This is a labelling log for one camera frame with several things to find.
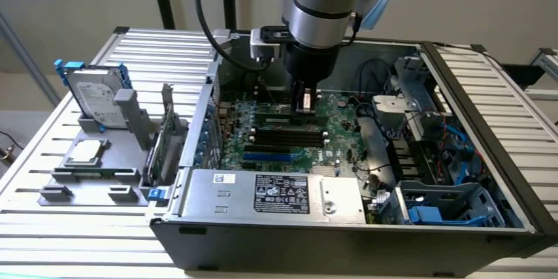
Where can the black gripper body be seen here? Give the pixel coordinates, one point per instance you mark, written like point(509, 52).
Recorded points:
point(310, 61)

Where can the green RAM stick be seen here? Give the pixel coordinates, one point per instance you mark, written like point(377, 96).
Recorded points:
point(279, 120)

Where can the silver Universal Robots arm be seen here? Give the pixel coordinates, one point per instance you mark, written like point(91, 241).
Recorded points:
point(321, 1)

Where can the black RAM slot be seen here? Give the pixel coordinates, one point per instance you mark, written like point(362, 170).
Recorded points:
point(287, 137)
point(287, 132)
point(287, 142)

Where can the black expansion slot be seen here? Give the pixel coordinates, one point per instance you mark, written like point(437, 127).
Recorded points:
point(267, 149)

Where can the blue expansion slot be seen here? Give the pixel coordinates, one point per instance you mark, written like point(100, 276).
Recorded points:
point(267, 158)

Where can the round coin battery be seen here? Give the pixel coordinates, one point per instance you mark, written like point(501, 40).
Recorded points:
point(343, 103)

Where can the green motherboard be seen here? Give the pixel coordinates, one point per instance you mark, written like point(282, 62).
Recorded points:
point(339, 138)

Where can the silver chipset heatsink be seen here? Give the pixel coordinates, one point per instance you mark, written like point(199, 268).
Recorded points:
point(325, 170)

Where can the silver power supply unit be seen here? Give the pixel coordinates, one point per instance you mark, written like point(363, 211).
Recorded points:
point(235, 195)

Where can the green graphics card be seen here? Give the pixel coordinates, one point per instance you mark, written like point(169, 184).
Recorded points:
point(162, 141)

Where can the grey parts rack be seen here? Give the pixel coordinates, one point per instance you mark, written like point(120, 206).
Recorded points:
point(131, 122)

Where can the grey disk bay cage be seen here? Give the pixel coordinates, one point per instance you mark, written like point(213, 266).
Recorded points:
point(449, 200)

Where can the blue case latch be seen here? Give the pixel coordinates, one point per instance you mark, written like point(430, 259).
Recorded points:
point(158, 194)

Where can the open black PC case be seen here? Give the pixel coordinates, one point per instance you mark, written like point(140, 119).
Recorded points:
point(331, 246)

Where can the silver hard disk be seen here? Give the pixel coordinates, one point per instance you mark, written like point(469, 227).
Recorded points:
point(98, 99)

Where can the silver CPU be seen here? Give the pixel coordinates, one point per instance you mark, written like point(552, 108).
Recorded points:
point(87, 151)

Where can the blue disk carrier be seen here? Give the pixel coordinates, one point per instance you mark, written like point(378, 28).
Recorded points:
point(70, 65)

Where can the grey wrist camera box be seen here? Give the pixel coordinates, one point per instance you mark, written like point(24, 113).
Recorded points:
point(263, 42)

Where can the grey air duct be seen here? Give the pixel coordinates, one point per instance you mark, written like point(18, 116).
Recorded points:
point(375, 148)

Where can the silver metal drive bracket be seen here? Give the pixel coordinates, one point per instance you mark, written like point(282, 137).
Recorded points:
point(411, 96)

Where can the aluminium frame profile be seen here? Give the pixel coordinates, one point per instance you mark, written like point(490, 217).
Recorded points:
point(545, 63)

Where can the grey metal frame bar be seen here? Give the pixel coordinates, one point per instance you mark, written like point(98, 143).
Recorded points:
point(26, 60)

